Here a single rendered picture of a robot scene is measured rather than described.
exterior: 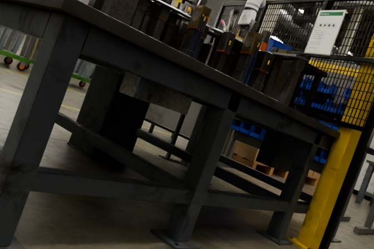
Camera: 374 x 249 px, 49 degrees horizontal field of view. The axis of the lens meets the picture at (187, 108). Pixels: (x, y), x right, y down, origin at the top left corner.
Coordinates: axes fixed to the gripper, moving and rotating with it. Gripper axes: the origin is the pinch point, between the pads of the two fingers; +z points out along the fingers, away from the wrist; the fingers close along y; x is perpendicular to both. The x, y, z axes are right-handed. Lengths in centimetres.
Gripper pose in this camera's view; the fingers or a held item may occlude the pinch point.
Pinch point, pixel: (241, 34)
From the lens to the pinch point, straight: 252.5
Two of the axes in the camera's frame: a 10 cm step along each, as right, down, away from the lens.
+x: 8.0, 2.9, 5.2
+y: 4.9, 1.9, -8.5
